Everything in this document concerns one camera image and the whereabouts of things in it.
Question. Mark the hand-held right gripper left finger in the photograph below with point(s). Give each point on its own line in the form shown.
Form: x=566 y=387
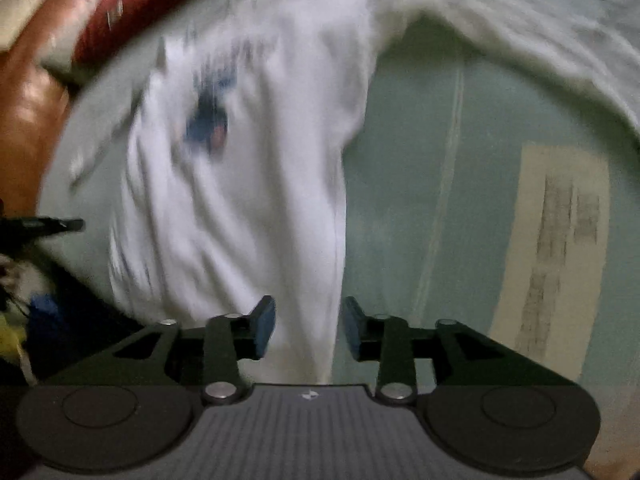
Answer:
x=265 y=325

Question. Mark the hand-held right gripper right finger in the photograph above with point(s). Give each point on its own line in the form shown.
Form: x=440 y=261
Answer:
x=352 y=330

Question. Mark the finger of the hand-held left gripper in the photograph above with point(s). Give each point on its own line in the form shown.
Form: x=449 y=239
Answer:
x=40 y=226

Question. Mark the white printed sweatshirt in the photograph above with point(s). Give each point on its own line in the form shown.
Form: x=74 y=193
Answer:
x=260 y=160

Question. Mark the wooden headboard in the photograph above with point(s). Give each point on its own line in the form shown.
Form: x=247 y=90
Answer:
x=25 y=125

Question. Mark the red duvet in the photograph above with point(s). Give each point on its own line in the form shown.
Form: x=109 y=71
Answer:
x=130 y=10

